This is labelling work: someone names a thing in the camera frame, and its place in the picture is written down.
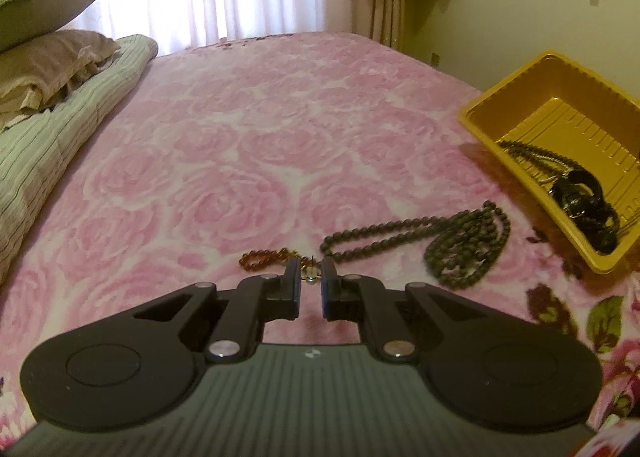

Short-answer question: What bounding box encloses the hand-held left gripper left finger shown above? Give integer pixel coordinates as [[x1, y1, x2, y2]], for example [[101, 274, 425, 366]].
[[132, 259, 303, 363]]

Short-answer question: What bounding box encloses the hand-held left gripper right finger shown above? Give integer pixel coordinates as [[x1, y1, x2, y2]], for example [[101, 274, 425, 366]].
[[320, 258, 488, 363]]

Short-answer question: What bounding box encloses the amber bead bracelet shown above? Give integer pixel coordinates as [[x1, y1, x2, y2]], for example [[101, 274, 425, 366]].
[[239, 247, 319, 284]]

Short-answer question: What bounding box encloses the dark brown bead necklace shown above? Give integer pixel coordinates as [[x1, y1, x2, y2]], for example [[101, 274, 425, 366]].
[[320, 202, 512, 290]]

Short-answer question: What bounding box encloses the thin dark bead necklace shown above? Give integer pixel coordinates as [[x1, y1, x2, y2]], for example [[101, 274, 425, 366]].
[[497, 139, 578, 180]]

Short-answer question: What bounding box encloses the black glossy bracelet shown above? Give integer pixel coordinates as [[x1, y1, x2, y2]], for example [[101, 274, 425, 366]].
[[551, 168, 601, 214]]

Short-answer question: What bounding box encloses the black bead bracelet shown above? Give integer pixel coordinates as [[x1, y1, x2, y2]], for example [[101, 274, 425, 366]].
[[570, 200, 622, 254]]

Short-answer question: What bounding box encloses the yellow plastic tray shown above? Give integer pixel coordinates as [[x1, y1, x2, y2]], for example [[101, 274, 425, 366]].
[[457, 51, 640, 274]]

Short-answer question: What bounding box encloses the pink floral blanket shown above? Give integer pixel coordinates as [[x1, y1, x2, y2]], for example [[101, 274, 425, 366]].
[[0, 31, 640, 443]]

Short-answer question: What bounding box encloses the green striped quilt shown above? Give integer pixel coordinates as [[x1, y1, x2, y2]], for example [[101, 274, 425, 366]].
[[0, 34, 160, 284]]

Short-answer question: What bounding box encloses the beige pillow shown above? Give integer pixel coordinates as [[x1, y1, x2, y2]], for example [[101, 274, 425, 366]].
[[0, 30, 122, 131]]

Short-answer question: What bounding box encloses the green pillow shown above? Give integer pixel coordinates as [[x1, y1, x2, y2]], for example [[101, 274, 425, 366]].
[[0, 0, 111, 55]]

